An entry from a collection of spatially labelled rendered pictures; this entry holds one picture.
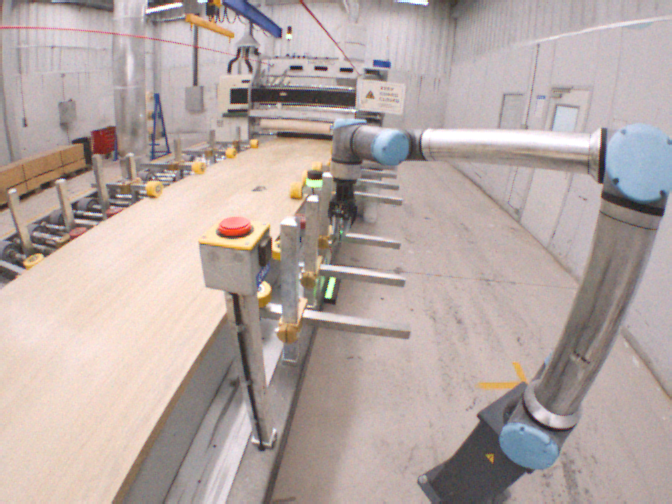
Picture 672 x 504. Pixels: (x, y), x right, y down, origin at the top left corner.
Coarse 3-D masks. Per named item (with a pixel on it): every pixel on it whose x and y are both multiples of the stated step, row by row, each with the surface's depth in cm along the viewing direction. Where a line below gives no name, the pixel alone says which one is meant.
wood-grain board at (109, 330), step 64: (192, 192) 144; (256, 192) 149; (64, 256) 82; (128, 256) 86; (192, 256) 90; (0, 320) 51; (64, 320) 57; (128, 320) 62; (192, 320) 65; (0, 384) 36; (64, 384) 43; (128, 384) 47; (0, 448) 26; (64, 448) 32; (128, 448) 36
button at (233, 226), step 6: (222, 222) 35; (228, 222) 35; (234, 222) 35; (240, 222) 35; (246, 222) 36; (222, 228) 34; (228, 228) 34; (234, 228) 34; (240, 228) 34; (246, 228) 35; (228, 234) 34; (234, 234) 34; (240, 234) 35
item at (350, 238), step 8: (304, 232) 123; (336, 240) 123; (344, 240) 122; (352, 240) 122; (360, 240) 121; (368, 240) 121; (376, 240) 120; (384, 240) 120; (392, 240) 121; (400, 240) 121; (392, 248) 121
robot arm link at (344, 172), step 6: (330, 168) 85; (336, 168) 82; (342, 168) 81; (348, 168) 81; (354, 168) 82; (360, 168) 85; (330, 174) 85; (336, 174) 83; (342, 174) 82; (348, 174) 82; (354, 174) 83; (360, 174) 85
